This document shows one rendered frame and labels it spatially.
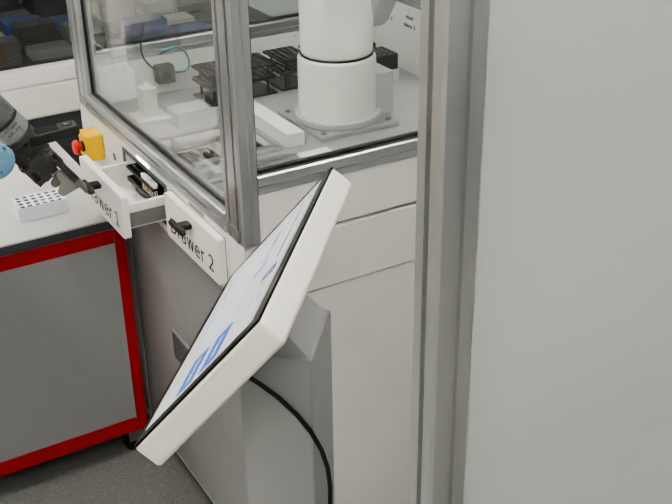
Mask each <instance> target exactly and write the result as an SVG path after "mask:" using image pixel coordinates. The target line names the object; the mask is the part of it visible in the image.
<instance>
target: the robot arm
mask: <svg viewBox="0 0 672 504"><path fill-rule="evenodd" d="M79 134H80V131H79V127H78V125H77V124H76V123H75V122H74V120H68V121H64V122H60V123H57V124H53V125H49V126H45V127H42V128H38V129H34V128H33V127H32V126H31V125H30V124H29V123H28V121H27V120H26V119H25V118H24V117H23V116H22V115H21V114H20V113H19V112H18V111H17V110H16V109H15V108H14V107H13V106H12V105H11V104H10V103H9V102H8V101H7V100H5V99H4V98H3V97H2V96H1V95H0V179H2V178H5V177H6V176H8V175H9V174H10V173H11V172H12V170H13V168H14V166H15V164H16V165H18V168H19V170H20V171H21V172H22V173H23V172H24V174H26V175H27V177H29V178H30V179H31V180H32V181H33V182H34V183H35V184H37V185H38V186H39V187H41V186H42V185H43V184H44V183H46V182H48V181H49V180H50V179H51V178H52V177H53V178H52V180H51V186H52V187H55V188H56V187H59V189H58V193H59V195H61V196H66V195H67V194H69V193H71V192H73V191H74V190H76V189H78V188H81V189H82V190H83V191H84V192H85V193H86V194H87V193H88V189H87V185H86V184H85V183H84V182H83V181H82V180H81V178H80V177H79V176H78V175H77V174H76V173H75V172H74V171H73V170H71V169H70V168H69V167H68V166H67V165H66V164H65V163H64V162H63V161H64V160H63V159H62V158H61V157H60V156H59V155H58V154H57V153H56V152H55V151H54V150H53V149H52V148H51V147H50V145H49V144H48V143H51V142H55V141H58V140H62V139H66V138H69V137H73V136H77V135H79ZM57 167H59V168H60V169H59V168H57ZM52 174H53V175H52Z"/></svg>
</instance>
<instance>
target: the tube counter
mask: <svg viewBox="0 0 672 504"><path fill-rule="evenodd" d="M273 251H274V250H273ZM273 251H272V252H271V253H270V254H269V255H268V256H267V257H266V258H265V259H264V261H263V262H262V263H261V264H260V265H259V266H258V268H257V270H256V272H255V274H254V276H253V278H252V280H251V282H250V284H249V285H248V287H247V289H246V291H245V293H244V295H243V297H242V299H241V301H240V303H239V304H238V306H237V308H236V310H235V312H234V314H233V316H232V318H231V320H232V319H233V318H234V317H235V316H236V315H237V314H238V313H239V312H240V311H241V310H242V309H243V308H244V307H245V306H246V304H247V302H248V300H249V298H250V296H251V294H252V292H253V290H254V288H255V286H256V284H257V282H258V280H259V279H260V277H261V275H262V273H263V271H264V269H265V267H266V265H267V263H268V261H269V259H270V257H271V255H272V253H273ZM231 320H230V321H231Z"/></svg>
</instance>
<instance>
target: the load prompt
mask: <svg viewBox="0 0 672 504"><path fill-rule="evenodd" d="M312 195H313V194H312ZM312 195H311V196H310V198H309V199H308V200H307V201H306V202H305V203H304V204H303V205H302V206H301V207H300V208H299V209H298V210H297V212H296V213H295V214H294V215H293V217H292V219H291V221H290V223H289V225H288V227H287V229H286V231H285V233H284V235H283V237H282V239H281V241H280V243H279V245H278V247H277V249H276V251H275V253H274V255H273V257H272V258H271V260H270V262H269V264H268V266H267V268H266V270H265V272H264V274H263V276H262V278H261V280H260V282H259V284H258V286H257V288H256V290H255V292H254V294H253V296H252V298H253V297H254V296H255V295H256V294H257V293H258V292H259V291H260V290H261V289H262V288H263V287H264V286H265V285H266V284H267V283H268V281H269V280H270V279H271V277H272V275H273V273H274V271H275V269H276V267H277V265H278V263H279V261H280V259H281V257H282V255H283V253H284V251H285V249H286V247H287V245H288V243H289V241H290V239H291V237H292V235H293V233H294V231H295V229H296V227H297V225H298V223H299V221H300V219H301V217H302V215H303V213H304V211H305V209H306V207H307V205H308V203H309V201H310V199H311V197H312ZM252 298H251V299H252Z"/></svg>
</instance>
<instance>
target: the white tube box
mask: <svg viewBox="0 0 672 504"><path fill-rule="evenodd" d="M10 202H11V208H12V211H13V213H14V214H15V216H16V217H17V219H18V220H19V222H20V223H22V222H26V221H31V220H35V219H40V218H44V217H48V216H53V215H57V214H62V213H66V212H68V205H67V199H66V197H65V196H61V195H59V193H58V188H57V187H56V188H51V189H46V190H42V191H37V192H33V193H28V194H23V195H19V196H14V197H10Z"/></svg>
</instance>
